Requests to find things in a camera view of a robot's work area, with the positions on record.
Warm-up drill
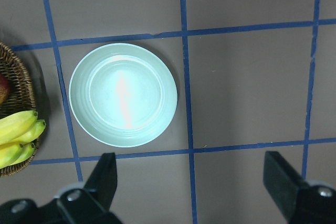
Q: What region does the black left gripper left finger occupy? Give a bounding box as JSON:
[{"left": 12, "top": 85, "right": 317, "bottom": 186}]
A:
[{"left": 1, "top": 153, "right": 122, "bottom": 223}]

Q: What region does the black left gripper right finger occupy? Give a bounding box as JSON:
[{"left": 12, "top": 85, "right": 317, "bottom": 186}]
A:
[{"left": 263, "top": 151, "right": 335, "bottom": 223}]

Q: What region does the light green plate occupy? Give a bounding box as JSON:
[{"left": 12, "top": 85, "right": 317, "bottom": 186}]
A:
[{"left": 69, "top": 43, "right": 178, "bottom": 148}]

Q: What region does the yellow banana bunch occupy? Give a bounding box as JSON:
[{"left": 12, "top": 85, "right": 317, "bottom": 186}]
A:
[{"left": 1, "top": 110, "right": 46, "bottom": 168}]

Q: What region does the woven wicker basket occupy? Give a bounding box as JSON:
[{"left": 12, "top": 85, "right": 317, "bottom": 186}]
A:
[{"left": 0, "top": 41, "right": 40, "bottom": 178}]

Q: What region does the red apple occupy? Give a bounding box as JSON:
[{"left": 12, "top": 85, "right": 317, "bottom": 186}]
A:
[{"left": 0, "top": 73, "right": 11, "bottom": 104}]

